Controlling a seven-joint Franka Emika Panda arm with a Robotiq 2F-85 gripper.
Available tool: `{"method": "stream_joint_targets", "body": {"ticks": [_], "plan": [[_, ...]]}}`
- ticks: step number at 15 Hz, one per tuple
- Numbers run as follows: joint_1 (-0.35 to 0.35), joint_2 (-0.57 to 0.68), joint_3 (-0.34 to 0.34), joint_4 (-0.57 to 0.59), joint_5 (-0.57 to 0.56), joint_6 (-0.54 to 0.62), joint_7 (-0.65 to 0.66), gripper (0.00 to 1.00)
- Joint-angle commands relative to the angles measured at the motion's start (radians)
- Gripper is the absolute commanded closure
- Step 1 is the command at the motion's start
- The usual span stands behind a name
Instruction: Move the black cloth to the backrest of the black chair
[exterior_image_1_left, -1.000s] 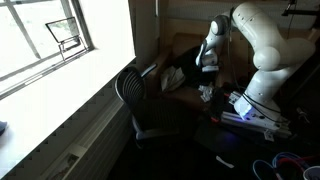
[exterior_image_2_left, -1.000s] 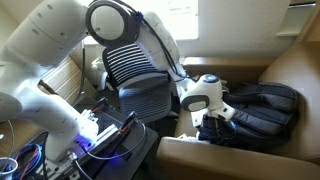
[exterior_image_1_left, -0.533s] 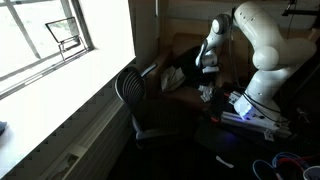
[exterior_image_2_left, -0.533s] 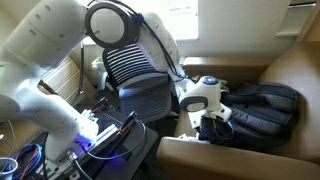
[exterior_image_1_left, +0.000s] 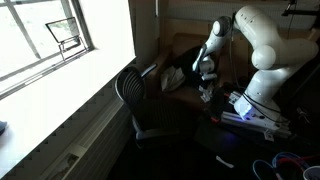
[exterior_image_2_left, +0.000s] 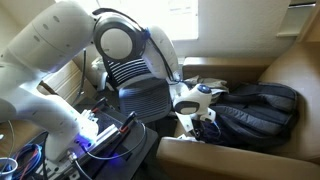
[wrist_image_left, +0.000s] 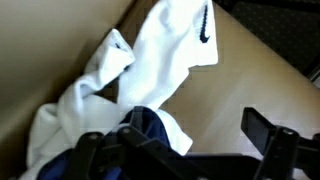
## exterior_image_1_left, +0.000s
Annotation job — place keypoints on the black office chair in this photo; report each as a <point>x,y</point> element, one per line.
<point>160,116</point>

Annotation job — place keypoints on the small blue object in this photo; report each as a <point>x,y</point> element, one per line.
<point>2,127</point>

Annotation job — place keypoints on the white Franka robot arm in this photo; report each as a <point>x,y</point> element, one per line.
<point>266,56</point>

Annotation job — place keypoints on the white cup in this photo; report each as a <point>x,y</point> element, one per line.
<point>311,173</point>

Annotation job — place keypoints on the window frame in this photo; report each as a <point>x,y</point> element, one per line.
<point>20,25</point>

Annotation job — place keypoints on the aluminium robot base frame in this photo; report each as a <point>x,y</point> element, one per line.
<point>253,125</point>

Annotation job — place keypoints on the white crumpled cloth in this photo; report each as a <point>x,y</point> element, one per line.
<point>171,79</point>

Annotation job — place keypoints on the black box with red parts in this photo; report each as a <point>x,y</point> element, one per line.
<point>221,100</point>

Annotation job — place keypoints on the radiator cover under sill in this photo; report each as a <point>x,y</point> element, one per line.
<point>93,146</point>

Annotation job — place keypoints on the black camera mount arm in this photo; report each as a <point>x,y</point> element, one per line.
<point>300,12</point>

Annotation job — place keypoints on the white marker pen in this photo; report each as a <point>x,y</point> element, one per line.
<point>224,162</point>

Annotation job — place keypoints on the framed sign stand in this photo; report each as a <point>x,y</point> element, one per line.
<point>63,30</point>

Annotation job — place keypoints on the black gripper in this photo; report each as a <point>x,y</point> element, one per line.
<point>205,83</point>

